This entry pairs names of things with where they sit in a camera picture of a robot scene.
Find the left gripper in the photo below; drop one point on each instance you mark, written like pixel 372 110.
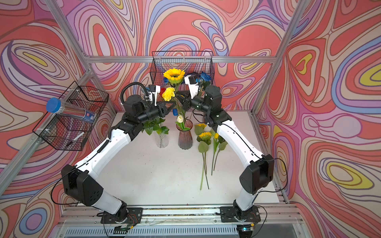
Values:
pixel 160 110

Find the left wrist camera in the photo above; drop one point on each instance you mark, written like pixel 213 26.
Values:
pixel 153 92

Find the white tulip bud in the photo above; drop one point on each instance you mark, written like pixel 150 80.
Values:
pixel 180 122

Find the blue capped pencil tube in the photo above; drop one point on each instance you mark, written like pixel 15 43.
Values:
pixel 56 106

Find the left black wire basket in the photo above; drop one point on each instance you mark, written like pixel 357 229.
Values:
pixel 57 130

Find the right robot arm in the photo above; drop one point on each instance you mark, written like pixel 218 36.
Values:
pixel 258 167

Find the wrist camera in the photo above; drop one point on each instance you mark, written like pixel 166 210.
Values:
pixel 153 92
pixel 192 83

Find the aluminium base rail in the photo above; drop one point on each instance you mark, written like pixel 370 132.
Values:
pixel 197 221

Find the ribbed pink grey vase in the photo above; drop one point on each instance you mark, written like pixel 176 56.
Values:
pixel 185 140

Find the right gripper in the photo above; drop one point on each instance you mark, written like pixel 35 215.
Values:
pixel 185 99

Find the black wire basket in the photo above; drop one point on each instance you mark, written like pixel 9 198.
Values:
pixel 57 130
pixel 200 62

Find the red rose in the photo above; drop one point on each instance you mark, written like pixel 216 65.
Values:
pixel 162 90

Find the white marker pen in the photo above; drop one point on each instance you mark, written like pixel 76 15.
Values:
pixel 75 139

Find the yellow rose spray stem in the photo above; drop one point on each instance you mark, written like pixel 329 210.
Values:
pixel 201 126

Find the yellow sunflower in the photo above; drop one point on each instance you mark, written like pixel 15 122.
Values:
pixel 219 144

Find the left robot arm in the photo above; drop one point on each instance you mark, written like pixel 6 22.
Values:
pixel 80 181

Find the clear textured glass vase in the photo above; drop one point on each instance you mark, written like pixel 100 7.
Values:
pixel 162 140

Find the grey blue rose bunch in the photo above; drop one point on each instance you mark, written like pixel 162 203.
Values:
pixel 155 125

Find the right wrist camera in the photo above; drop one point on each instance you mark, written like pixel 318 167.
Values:
pixel 192 83

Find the back black wire basket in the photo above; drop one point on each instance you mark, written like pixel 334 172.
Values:
pixel 200 62

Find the right blue rose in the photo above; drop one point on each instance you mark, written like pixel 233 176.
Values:
pixel 205 79

